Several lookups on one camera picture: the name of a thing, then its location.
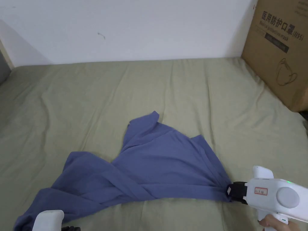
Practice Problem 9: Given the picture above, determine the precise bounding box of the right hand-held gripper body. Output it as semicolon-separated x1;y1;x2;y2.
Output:
226;165;308;225

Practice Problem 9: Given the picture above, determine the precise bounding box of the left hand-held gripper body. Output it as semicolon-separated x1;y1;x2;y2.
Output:
32;210;81;231

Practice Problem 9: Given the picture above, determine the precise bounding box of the blue shirt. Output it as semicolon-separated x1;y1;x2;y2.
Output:
13;110;233;231

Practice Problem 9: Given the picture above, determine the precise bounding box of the person's right hand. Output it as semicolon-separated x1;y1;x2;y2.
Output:
258;214;308;231

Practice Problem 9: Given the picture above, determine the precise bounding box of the brown cardboard carton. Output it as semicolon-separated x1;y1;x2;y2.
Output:
241;0;308;112

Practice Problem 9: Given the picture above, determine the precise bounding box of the bed with pale green sheet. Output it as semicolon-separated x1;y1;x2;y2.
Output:
0;56;308;231

